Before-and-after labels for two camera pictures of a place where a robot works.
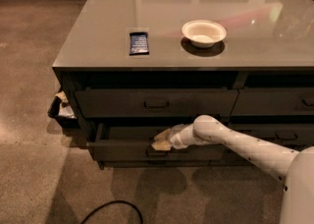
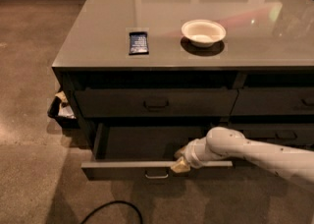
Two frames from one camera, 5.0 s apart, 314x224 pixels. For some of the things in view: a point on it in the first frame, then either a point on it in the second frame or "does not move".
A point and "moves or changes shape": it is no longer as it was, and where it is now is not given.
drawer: [132, 142] moves or changes shape
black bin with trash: [62, 111] does not move
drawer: [156, 102] does not move
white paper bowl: [203, 33] does not move
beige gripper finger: [163, 144] -> [182, 166]
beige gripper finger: [163, 136] -> [180, 152]
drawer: [274, 101] does not move
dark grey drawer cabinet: [149, 52] does not move
